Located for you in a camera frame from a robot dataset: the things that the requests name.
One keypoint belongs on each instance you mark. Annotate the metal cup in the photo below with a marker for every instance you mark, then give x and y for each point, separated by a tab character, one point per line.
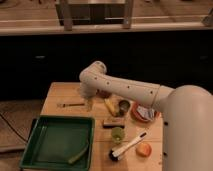
124	106

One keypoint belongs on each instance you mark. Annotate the green vegetable stalk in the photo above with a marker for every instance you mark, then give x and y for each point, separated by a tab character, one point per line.
73	159

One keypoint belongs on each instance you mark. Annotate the yellow banana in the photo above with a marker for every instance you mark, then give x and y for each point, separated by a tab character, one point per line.
110	107

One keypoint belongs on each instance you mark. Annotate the green plastic tray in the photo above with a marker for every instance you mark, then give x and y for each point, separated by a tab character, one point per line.
55	139

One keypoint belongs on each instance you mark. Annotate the orange fruit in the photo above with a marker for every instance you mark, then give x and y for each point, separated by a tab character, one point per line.
144	149

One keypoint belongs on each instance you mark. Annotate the white handled brush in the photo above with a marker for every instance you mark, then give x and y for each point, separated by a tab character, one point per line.
115	155

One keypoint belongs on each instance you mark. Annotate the wooden table frame background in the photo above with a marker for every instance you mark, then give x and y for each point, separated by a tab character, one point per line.
94	12

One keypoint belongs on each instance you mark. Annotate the green plastic cup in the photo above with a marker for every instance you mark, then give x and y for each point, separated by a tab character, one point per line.
117	134

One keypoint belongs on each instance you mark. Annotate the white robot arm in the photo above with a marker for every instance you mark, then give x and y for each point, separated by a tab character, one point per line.
187	115

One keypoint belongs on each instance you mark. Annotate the dark red bowl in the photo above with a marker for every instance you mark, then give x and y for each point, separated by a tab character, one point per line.
103	94

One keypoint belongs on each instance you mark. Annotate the black white eraser block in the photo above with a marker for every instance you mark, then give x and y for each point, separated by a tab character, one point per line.
112	122

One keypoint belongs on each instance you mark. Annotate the brown handled fork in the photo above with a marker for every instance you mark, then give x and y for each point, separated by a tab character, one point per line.
64	105

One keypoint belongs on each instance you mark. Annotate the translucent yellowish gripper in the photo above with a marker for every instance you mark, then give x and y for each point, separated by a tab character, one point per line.
89	103

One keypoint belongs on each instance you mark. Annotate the orange plate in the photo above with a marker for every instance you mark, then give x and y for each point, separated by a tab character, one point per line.
135	114

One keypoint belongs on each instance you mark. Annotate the grey crumpled cloth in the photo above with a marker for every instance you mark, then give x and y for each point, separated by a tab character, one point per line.
146	113

